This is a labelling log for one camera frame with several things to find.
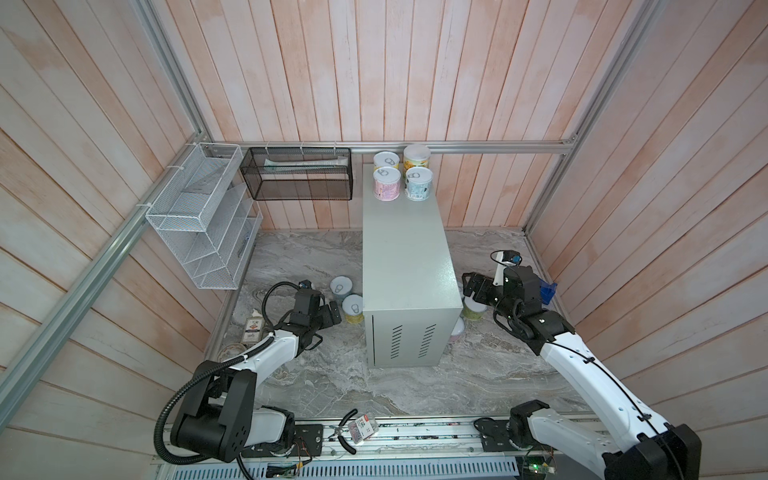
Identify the green label can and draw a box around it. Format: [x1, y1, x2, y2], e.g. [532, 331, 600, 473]
[461, 297, 488, 321]

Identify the blue plastic block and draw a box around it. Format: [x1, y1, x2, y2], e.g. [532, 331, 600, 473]
[540, 280, 558, 305]

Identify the teal label can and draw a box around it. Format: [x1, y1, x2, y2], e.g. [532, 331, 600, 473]
[405, 167, 433, 201]
[330, 276, 353, 303]

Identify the white wire mesh shelf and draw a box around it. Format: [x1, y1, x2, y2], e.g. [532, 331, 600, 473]
[146, 143, 263, 290]

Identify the grey metal cabinet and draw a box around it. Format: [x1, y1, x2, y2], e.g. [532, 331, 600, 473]
[362, 164, 463, 368]

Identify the small printed carton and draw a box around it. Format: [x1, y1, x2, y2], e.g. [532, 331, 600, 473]
[241, 309, 265, 346]

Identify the clear tape roll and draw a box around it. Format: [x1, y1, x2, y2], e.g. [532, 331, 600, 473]
[217, 343, 247, 364]

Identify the black mesh wall basket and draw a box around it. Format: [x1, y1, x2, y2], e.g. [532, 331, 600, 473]
[240, 146, 354, 201]

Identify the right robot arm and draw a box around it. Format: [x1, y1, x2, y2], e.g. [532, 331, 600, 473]
[462, 261, 702, 479]

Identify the orange yellow label can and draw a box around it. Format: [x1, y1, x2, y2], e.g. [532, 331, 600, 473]
[403, 144, 431, 173]

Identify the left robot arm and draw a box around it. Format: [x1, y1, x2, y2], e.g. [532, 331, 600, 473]
[153, 281, 342, 465]

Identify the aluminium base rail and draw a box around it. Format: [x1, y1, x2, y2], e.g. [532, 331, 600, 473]
[152, 412, 649, 480]

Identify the light pink label can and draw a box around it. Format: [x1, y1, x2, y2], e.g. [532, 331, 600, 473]
[450, 317, 466, 342]

